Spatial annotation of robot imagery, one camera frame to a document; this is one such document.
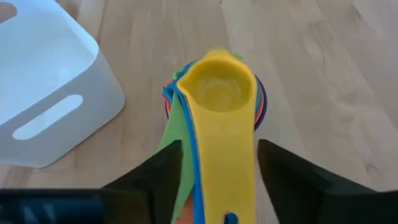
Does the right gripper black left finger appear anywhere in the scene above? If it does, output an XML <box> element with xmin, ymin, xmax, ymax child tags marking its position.
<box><xmin>0</xmin><ymin>139</ymin><xmax>183</xmax><ymax>224</ymax></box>

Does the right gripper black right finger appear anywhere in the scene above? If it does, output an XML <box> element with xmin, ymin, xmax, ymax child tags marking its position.
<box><xmin>257</xmin><ymin>139</ymin><xmax>398</xmax><ymax>224</ymax></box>

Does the yellow measuring cup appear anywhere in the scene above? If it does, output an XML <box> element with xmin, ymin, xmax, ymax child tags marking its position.
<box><xmin>176</xmin><ymin>49</ymin><xmax>259</xmax><ymax>224</ymax></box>

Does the green measuring cup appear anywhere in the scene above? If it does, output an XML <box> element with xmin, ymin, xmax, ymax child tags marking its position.
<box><xmin>155</xmin><ymin>53</ymin><xmax>244</xmax><ymax>224</ymax></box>

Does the white plastic basket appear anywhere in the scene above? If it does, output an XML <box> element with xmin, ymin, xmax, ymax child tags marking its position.
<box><xmin>0</xmin><ymin>0</ymin><xmax>126</xmax><ymax>169</ymax></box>

